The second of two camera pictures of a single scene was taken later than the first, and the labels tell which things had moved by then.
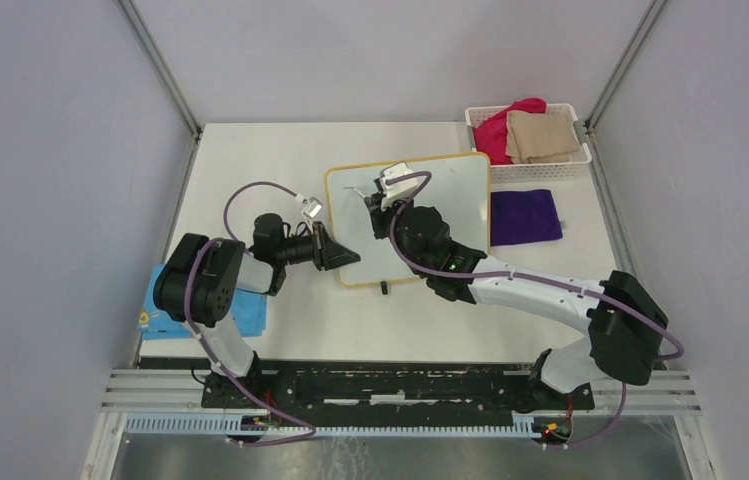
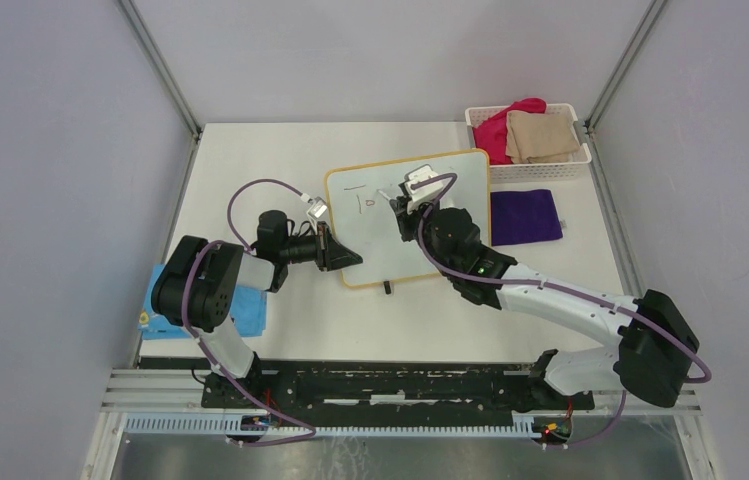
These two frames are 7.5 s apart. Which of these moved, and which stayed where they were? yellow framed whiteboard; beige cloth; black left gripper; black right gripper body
Moved: black right gripper body
Stayed: yellow framed whiteboard; black left gripper; beige cloth
